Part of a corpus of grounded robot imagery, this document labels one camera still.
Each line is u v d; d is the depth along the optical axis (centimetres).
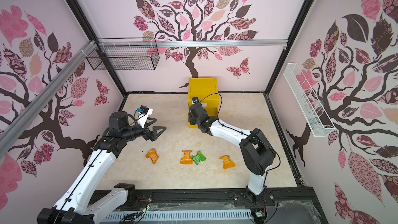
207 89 93
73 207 39
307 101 80
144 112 63
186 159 85
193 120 75
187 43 95
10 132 50
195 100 78
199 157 86
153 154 87
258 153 47
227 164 84
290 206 71
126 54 95
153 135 66
